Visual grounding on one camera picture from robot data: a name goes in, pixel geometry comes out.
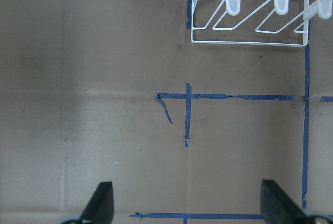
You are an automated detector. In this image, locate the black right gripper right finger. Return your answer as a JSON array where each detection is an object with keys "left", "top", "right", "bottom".
[{"left": 260, "top": 180, "right": 309, "bottom": 224}]

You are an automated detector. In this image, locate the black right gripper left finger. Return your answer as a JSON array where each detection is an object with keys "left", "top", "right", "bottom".
[{"left": 79, "top": 181, "right": 114, "bottom": 223}]

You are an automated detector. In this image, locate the white wire cup rack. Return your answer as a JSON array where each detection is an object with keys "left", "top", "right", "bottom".
[{"left": 189, "top": 0, "right": 332, "bottom": 47}]

